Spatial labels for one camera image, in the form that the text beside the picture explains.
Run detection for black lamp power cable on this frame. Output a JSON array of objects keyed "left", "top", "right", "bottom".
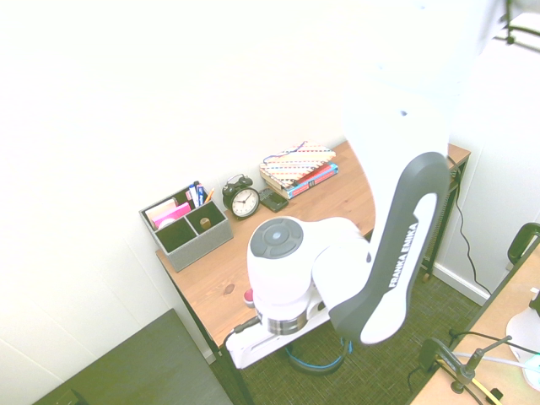
[{"left": 446, "top": 154, "right": 494, "bottom": 296}]

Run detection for black calculator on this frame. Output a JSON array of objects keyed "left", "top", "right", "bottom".
[{"left": 257, "top": 188, "right": 290, "bottom": 213}]

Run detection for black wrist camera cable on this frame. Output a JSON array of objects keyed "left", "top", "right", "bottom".
[{"left": 223, "top": 316, "right": 262, "bottom": 345}]

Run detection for pink sticky note pad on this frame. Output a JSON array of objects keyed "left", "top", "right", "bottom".
[{"left": 152, "top": 202, "right": 192, "bottom": 229}]

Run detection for black curved clamp bracket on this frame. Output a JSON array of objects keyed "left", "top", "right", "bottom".
[{"left": 506, "top": 222, "right": 540, "bottom": 265}]

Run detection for red and blue book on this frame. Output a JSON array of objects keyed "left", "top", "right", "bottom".
[{"left": 285, "top": 161, "right": 340, "bottom": 201}]

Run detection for black metal desk frame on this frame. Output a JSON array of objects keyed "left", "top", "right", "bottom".
[{"left": 154, "top": 143, "right": 472, "bottom": 405}]

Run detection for yellow and black tool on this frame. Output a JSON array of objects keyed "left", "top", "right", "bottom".
[{"left": 436, "top": 358, "right": 505, "bottom": 402}]

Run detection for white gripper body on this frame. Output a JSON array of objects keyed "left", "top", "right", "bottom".
[{"left": 224, "top": 294, "right": 331, "bottom": 370}]

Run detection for white rounded device base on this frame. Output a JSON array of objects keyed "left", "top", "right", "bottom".
[{"left": 505, "top": 286, "right": 540, "bottom": 373}]

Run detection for black camera stand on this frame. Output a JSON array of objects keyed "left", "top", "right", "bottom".
[{"left": 493, "top": 0, "right": 540, "bottom": 54}]

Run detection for black C clamp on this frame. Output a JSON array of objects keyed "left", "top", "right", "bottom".
[{"left": 418, "top": 336, "right": 456, "bottom": 377}]

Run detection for stack of books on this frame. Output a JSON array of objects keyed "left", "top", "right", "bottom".
[{"left": 258, "top": 140, "right": 338, "bottom": 192}]

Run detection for grey gooseneck stand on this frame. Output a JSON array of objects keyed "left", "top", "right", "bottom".
[{"left": 450, "top": 335, "right": 514, "bottom": 394}]

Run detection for black twin bell alarm clock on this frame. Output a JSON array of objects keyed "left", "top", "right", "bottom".
[{"left": 221, "top": 173, "right": 262, "bottom": 222}]

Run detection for grey desk organizer box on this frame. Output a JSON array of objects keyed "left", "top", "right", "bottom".
[{"left": 138, "top": 181, "right": 235, "bottom": 273}]

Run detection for black and blue headphones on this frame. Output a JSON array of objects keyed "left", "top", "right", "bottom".
[{"left": 284, "top": 337, "right": 354, "bottom": 375}]

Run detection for peach note pad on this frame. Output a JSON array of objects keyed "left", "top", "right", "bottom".
[{"left": 145, "top": 199, "right": 177, "bottom": 224}]

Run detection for blue and white pens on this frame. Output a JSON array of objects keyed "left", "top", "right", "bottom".
[{"left": 185, "top": 181, "right": 206, "bottom": 208}]

